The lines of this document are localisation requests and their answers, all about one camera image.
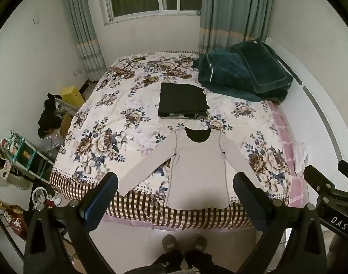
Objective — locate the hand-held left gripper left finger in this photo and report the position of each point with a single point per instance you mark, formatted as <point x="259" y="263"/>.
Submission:
<point x="101" y="202"/>

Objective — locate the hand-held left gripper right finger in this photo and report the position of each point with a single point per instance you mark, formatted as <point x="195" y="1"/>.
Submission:
<point x="248" y="205"/>

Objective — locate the grey long-sleeve shirt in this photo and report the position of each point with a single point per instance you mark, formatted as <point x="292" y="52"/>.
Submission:
<point x="196" y="171"/>

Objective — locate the folded black clothes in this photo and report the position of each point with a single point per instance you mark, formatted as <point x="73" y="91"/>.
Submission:
<point x="182" y="98"/>

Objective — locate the white cloth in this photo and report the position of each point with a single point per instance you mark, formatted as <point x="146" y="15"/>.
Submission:
<point x="301" y="157"/>

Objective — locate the clear plastic bag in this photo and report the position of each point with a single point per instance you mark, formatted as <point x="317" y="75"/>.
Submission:
<point x="52" y="145"/>

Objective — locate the white curved headboard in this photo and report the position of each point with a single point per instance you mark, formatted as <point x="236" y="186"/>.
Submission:
<point x="319" y="97"/>

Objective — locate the person's left slipper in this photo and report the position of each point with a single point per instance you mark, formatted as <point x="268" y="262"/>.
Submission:
<point x="169" y="242"/>

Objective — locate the teal storage rack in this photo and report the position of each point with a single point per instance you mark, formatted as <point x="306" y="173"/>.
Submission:
<point x="31" y="157"/>

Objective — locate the red bag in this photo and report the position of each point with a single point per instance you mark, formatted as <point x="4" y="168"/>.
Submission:
<point x="15" y="219"/>

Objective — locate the floral bed sheet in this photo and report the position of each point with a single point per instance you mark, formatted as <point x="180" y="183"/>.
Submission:
<point x="119" y="111"/>

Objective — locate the person's dark pants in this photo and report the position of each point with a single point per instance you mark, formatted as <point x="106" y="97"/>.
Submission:
<point x="174" y="262"/>

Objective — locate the black garment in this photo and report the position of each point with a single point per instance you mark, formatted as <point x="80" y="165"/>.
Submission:
<point x="49" y="114"/>

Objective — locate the yellow box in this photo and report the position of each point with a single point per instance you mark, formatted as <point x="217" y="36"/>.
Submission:
<point x="71" y="95"/>

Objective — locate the teal pillow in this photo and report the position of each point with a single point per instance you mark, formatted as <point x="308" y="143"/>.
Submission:
<point x="262" y="65"/>

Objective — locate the teal plush blanket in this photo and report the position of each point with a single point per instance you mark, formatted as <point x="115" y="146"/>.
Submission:
<point x="219" y="74"/>

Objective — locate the grey-green curtain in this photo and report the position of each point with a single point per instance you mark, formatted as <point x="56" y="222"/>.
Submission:
<point x="233" y="11"/>
<point x="85" y="28"/>

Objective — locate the white wall socket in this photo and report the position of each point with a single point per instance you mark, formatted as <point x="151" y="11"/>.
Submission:
<point x="78" y="72"/>
<point x="36" y="20"/>

